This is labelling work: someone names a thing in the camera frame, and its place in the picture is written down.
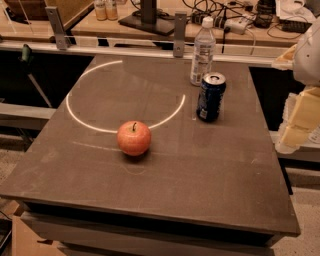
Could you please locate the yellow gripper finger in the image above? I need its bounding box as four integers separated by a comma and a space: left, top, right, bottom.
288, 87, 320, 131
280, 126, 308, 149

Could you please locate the clear plastic water bottle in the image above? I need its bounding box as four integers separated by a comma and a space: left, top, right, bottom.
190, 16, 216, 86

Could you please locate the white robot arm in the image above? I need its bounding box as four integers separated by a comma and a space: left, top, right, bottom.
275, 18, 320, 154

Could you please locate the small bottle pair on desk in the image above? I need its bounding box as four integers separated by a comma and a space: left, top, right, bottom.
93, 0, 118, 21

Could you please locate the black keyboard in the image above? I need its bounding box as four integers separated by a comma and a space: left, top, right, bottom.
280, 20, 311, 33

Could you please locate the blue soda can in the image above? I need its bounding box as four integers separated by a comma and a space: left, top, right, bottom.
196, 72, 226, 122

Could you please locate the white power strip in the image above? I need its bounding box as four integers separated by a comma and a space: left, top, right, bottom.
213, 16, 254, 35

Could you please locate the red apple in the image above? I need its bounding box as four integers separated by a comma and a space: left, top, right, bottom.
117, 121, 151, 156

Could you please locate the black monitor stand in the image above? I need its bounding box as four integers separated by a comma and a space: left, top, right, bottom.
119, 0, 175, 36

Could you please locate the cardboard box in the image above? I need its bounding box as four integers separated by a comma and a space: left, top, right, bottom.
12, 216, 66, 256

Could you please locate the right metal bracket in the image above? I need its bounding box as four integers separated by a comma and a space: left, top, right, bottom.
173, 12, 187, 58

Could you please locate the metal bracket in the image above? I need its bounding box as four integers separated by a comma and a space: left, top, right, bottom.
45, 6, 70, 50
173, 12, 187, 58

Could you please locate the left metal bracket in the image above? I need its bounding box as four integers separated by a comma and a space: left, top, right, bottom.
45, 6, 70, 50

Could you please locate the green handled tool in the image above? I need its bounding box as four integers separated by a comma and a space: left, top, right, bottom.
19, 44, 52, 108

